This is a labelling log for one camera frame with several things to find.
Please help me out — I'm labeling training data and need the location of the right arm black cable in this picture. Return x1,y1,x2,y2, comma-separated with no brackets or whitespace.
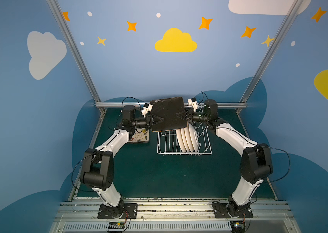
200,91,291,184

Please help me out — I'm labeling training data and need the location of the right small circuit board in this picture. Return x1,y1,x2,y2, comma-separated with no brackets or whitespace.
230,221,246,233

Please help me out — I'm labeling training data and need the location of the small circuit board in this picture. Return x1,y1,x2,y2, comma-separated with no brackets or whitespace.
107,222,125,233
230,221,246,233

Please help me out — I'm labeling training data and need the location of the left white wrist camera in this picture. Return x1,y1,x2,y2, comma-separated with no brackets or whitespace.
141,103,153,117

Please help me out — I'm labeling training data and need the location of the right aluminium frame post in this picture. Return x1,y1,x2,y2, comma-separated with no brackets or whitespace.
239,0,304,103

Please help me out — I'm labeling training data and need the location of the white wire dish rack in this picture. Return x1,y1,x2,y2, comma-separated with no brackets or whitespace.
156,103,213,155

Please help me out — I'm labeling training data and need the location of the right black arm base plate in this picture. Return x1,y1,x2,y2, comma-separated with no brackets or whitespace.
211,201,254,218

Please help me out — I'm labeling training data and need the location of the aluminium frame post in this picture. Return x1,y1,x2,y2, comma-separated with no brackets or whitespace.
46,0,102,103
239,0,304,103

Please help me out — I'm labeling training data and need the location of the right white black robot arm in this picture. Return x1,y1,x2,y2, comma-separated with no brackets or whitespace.
176,100,273,218

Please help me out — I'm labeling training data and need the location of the rear aluminium frame rail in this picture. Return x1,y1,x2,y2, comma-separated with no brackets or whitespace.
95,102,247,109

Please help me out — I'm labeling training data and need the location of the front aluminium rail bed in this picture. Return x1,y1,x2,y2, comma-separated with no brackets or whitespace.
50,198,301,233

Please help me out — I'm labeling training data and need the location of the left aluminium frame post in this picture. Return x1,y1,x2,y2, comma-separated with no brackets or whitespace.
46,0,102,103

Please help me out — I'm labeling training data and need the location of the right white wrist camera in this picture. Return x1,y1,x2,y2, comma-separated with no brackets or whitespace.
188,97,199,112

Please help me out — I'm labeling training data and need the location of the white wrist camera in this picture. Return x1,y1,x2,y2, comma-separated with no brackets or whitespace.
188,97,199,112
141,103,153,117

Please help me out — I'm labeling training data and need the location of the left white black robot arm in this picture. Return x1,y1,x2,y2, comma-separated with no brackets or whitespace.
80,103,153,218

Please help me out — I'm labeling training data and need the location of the left small circuit board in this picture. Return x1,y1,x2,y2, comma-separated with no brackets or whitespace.
107,222,125,233

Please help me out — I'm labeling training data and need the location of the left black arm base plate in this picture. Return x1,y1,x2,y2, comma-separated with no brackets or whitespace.
97,203,138,219

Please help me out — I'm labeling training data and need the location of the white round plate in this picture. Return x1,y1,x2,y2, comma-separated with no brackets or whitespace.
189,123,199,152
181,129,191,152
176,129,187,153
184,124,196,152

